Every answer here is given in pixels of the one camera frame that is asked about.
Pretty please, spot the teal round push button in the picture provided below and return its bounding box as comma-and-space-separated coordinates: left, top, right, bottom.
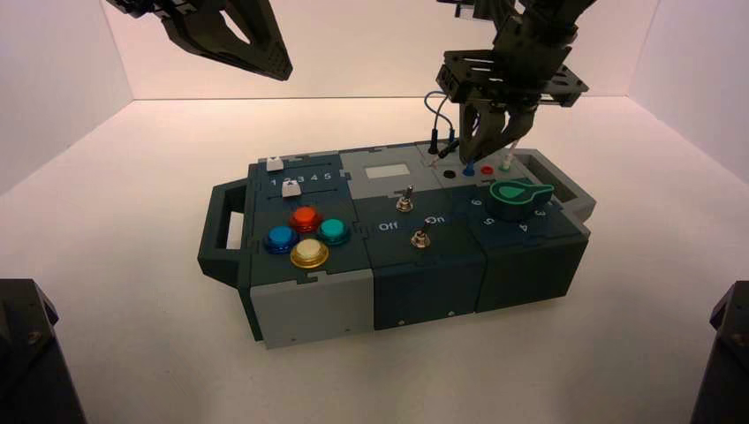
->
316, 217, 352, 247

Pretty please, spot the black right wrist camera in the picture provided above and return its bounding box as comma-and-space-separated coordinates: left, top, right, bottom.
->
437, 0, 518, 23

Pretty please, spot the blue jumper wire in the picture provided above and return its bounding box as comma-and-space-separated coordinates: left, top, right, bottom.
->
423, 90, 477, 178

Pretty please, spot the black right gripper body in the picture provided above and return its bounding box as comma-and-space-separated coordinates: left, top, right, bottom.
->
435, 10, 590, 113

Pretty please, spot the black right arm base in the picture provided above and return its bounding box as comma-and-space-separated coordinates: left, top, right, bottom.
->
690, 279, 749, 424

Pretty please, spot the red round push button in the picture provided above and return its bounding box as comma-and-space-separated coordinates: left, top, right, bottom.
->
289, 206, 323, 235

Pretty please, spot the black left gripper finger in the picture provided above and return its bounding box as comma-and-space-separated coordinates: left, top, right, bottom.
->
240, 0, 294, 82
166, 10, 282, 80

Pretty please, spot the blue round push button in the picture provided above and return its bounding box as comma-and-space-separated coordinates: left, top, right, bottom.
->
262, 226, 299, 255

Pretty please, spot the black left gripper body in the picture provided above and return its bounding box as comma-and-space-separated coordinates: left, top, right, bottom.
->
105, 0, 203, 29

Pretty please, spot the yellow round push button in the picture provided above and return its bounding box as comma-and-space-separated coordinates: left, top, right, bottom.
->
289, 238, 330, 271

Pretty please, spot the dark teal grey control box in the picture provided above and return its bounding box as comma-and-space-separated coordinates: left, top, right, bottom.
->
197, 140, 598, 351

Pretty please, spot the small grey display screen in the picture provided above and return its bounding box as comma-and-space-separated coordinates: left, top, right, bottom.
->
363, 163, 412, 181

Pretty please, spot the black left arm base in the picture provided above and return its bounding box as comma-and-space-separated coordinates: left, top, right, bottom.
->
0, 278, 89, 424

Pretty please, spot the green rotary pointer knob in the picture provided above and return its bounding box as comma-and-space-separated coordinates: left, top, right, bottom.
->
488, 179, 556, 223

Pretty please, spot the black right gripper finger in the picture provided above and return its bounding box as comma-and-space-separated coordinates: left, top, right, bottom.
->
458, 100, 509, 165
503, 107, 538, 149

